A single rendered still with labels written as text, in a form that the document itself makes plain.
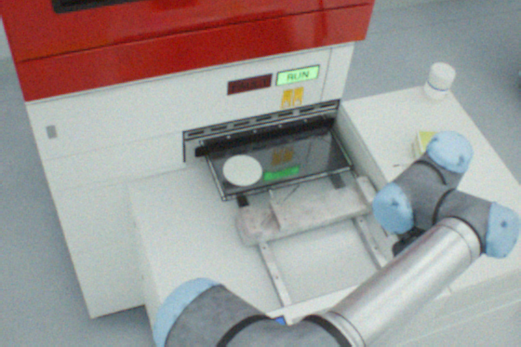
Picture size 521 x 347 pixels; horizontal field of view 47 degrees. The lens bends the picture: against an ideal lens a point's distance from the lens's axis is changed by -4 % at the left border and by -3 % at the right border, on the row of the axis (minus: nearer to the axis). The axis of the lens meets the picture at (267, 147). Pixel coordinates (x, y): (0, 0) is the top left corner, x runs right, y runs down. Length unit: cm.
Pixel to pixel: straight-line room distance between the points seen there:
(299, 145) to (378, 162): 23
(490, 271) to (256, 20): 79
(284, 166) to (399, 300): 93
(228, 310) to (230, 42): 77
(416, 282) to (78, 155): 102
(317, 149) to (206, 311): 102
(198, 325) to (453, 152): 50
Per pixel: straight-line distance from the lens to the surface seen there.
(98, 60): 132
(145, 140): 160
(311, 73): 161
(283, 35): 142
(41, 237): 265
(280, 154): 168
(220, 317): 74
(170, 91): 150
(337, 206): 162
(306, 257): 159
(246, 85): 155
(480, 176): 170
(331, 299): 139
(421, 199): 95
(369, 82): 329
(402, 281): 79
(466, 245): 87
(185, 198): 167
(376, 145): 166
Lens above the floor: 217
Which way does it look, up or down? 49 degrees down
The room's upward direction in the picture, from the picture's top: 8 degrees clockwise
